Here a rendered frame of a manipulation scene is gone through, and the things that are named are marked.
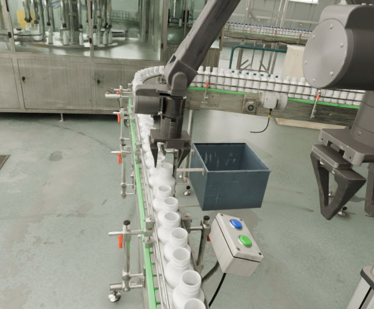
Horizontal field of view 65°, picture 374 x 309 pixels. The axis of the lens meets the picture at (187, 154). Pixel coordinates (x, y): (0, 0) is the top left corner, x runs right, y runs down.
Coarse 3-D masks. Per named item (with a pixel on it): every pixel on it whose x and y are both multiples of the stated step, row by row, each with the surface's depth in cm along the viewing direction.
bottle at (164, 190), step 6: (162, 186) 79; (168, 186) 79; (162, 192) 76; (168, 192) 77; (156, 198) 79; (162, 198) 77; (156, 204) 78; (162, 204) 78; (156, 210) 78; (156, 216) 79; (156, 222) 80; (156, 228) 81
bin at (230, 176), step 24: (192, 144) 158; (216, 144) 162; (240, 144) 165; (192, 168) 160; (216, 168) 169; (240, 168) 172; (264, 168) 144; (216, 192) 138; (240, 192) 141; (264, 192) 144
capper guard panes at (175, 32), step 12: (180, 0) 542; (192, 0) 546; (204, 0) 550; (168, 12) 547; (180, 12) 551; (192, 12) 555; (180, 24) 560; (192, 24) 565; (168, 36) 566; (180, 36) 570
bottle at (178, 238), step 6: (180, 228) 65; (174, 234) 65; (180, 234) 65; (186, 234) 63; (174, 240) 62; (180, 240) 62; (186, 240) 63; (168, 246) 64; (174, 246) 63; (180, 246) 62; (186, 246) 64; (168, 252) 63; (168, 258) 63; (162, 282) 68; (162, 288) 68
